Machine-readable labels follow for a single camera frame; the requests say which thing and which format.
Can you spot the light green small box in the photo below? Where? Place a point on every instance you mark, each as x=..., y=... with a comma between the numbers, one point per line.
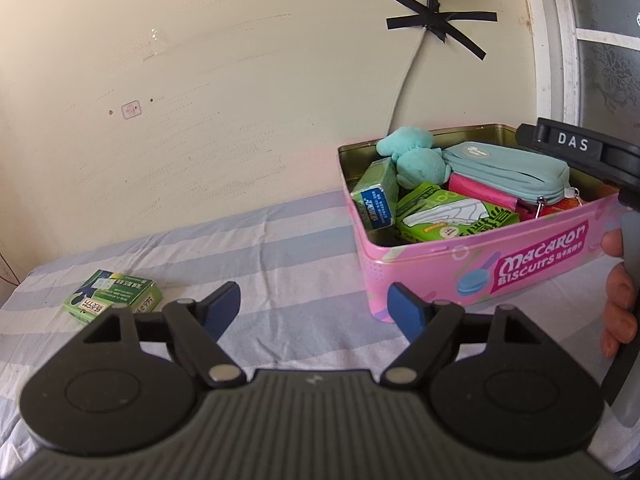
x=375, y=187

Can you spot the black tape cross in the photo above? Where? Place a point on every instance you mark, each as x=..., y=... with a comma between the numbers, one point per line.
x=435, y=17

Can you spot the person's right hand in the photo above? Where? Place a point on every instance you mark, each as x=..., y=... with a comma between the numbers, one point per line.
x=619, y=305

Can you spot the pink pouch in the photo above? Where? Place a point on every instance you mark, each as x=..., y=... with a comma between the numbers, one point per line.
x=475, y=187

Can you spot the green patterned cardboard box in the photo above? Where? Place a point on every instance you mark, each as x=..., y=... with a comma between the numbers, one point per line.
x=120, y=292

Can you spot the square pink wall sticker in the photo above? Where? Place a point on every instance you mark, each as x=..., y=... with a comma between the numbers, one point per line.
x=130, y=110

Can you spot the pink tin box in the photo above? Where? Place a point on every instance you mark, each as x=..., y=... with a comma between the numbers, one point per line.
x=450, y=270

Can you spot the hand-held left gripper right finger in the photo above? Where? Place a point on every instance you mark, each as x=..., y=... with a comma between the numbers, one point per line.
x=405, y=310

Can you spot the striped bed sheet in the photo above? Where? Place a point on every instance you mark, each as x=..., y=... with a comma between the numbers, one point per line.
x=275, y=260

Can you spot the teal plush toy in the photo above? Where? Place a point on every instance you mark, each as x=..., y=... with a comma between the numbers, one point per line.
x=415, y=160

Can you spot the white window frame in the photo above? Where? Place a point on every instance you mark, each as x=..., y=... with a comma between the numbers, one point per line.
x=550, y=35

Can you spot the patterned window glass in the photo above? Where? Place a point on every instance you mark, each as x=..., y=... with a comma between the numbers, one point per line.
x=610, y=75

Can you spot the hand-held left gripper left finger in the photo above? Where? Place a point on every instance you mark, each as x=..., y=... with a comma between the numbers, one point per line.
x=222, y=310

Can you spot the green wet wipes packet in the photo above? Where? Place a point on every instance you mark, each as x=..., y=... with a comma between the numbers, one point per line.
x=425, y=197

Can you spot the mint green pencil case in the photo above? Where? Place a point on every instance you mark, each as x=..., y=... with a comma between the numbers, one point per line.
x=500, y=167

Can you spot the red orange packet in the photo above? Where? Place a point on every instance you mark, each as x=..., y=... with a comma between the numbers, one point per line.
x=565, y=206

